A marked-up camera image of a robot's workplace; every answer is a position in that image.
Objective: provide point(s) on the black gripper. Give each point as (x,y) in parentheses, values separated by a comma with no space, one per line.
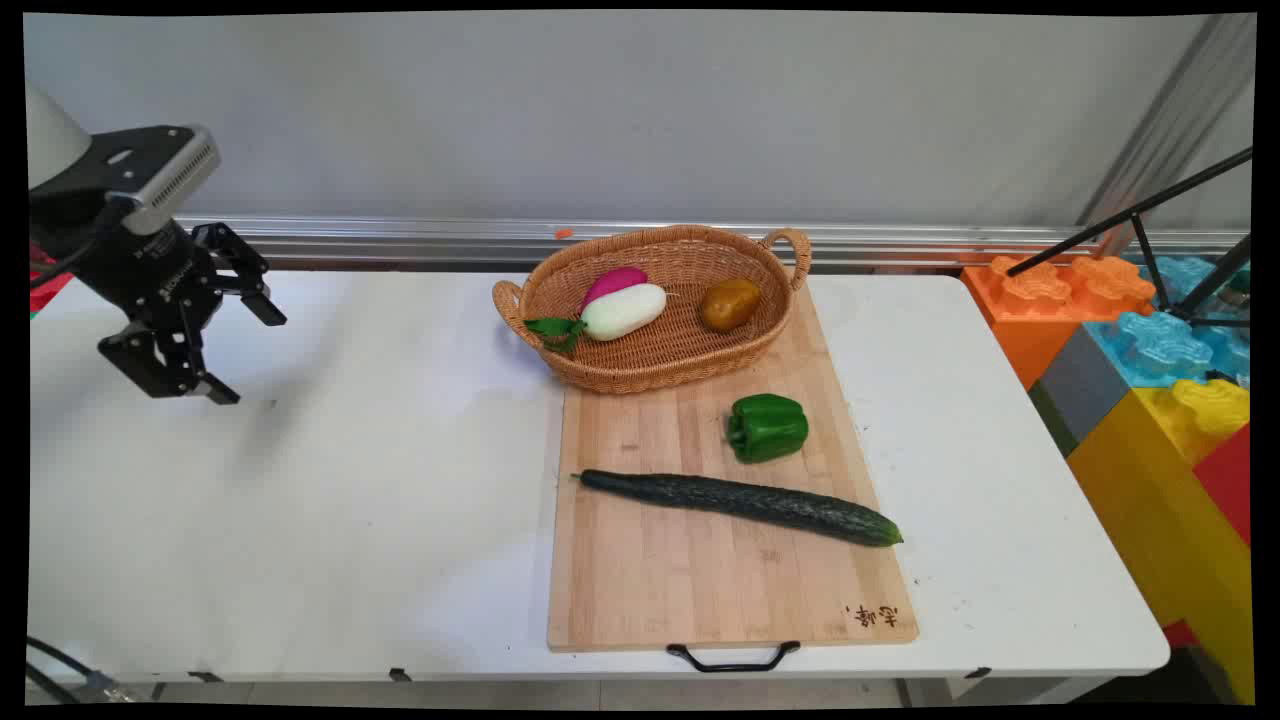
(150,270)

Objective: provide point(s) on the yellow brown pear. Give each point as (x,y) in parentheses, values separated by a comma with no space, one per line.
(730,304)

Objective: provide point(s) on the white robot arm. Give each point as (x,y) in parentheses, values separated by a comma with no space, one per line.
(48,140)

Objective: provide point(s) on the red foam block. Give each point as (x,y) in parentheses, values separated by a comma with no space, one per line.
(45,285)

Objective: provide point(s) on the pink and white radish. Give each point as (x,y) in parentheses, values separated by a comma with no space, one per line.
(620,305)

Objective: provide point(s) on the woven wicker basket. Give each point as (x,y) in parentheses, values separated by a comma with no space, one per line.
(665,345)

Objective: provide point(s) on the wooden cutting board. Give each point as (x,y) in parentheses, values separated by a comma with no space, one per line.
(700,570)

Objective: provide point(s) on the dark green cucumber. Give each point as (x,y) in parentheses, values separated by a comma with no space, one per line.
(740,500)

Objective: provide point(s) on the green bell pepper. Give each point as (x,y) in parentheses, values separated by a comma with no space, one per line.
(768,428)

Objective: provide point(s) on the orange toy building block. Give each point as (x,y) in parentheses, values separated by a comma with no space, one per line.
(1040,300)

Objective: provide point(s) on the grey toy building block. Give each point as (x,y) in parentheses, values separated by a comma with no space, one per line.
(1075,390)

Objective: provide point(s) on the black tripod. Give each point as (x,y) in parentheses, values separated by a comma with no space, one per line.
(1150,215)

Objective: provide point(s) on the blue toy building block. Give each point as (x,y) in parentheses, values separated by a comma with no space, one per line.
(1160,345)

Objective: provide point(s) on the yellow toy building block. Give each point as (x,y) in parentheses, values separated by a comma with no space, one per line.
(1170,500)

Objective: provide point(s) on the red toy building block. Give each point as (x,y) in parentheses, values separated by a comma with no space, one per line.
(1228,480)

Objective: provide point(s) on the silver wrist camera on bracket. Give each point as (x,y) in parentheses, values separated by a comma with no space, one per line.
(160,170)

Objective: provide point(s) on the horizontal aluminium rail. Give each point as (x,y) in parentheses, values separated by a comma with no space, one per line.
(900,245)

